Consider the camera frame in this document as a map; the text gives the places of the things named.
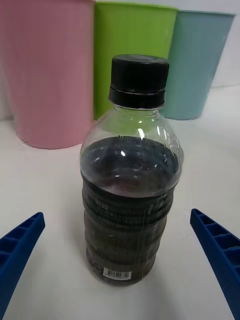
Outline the pale blue plastic bin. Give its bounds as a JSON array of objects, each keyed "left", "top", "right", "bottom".
[{"left": 163, "top": 9, "right": 237, "bottom": 121}]

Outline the pink plastic bin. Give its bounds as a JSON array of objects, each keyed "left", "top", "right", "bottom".
[{"left": 0, "top": 0, "right": 97, "bottom": 150}]

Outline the green plastic bin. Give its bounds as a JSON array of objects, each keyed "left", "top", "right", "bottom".
[{"left": 93, "top": 1, "right": 180, "bottom": 121}]

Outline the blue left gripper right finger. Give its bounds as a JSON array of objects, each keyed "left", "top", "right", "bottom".
[{"left": 190, "top": 208, "right": 240, "bottom": 320}]

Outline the dark drink bottle black cap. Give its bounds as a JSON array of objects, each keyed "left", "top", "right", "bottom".
[{"left": 79, "top": 54, "right": 185, "bottom": 286}]

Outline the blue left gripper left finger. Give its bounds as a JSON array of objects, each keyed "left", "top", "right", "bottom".
[{"left": 0, "top": 211, "right": 46, "bottom": 320}]

